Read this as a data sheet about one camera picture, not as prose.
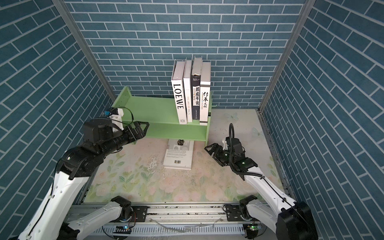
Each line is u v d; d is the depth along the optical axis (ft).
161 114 2.53
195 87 2.07
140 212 2.44
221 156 2.33
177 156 2.94
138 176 2.85
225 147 2.42
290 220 1.28
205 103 2.13
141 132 1.77
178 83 1.89
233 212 2.42
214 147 2.37
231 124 2.20
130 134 1.74
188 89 2.03
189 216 2.42
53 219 1.18
